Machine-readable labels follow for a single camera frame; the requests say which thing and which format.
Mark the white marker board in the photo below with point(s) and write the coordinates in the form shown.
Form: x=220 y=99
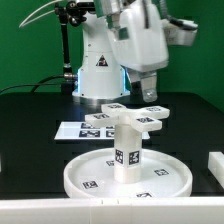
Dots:
x=82 y=131

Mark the white cross table base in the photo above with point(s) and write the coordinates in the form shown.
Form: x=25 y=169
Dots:
x=143 y=120

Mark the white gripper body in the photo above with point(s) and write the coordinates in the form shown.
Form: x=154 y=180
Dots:
x=139 y=41

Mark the white front obstacle wall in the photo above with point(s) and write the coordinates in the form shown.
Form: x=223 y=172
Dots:
x=192 y=210

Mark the white round table top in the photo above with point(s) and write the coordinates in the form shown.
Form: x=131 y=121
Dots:
x=92 y=175

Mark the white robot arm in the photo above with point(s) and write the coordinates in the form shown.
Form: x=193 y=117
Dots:
x=101 y=78

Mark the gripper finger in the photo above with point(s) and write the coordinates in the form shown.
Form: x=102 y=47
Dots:
x=148 y=82
x=134 y=80

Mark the white obstacle wall block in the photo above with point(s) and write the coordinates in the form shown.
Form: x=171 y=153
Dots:
x=216 y=166

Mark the black camera stand pole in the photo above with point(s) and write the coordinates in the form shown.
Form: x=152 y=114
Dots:
x=68 y=14

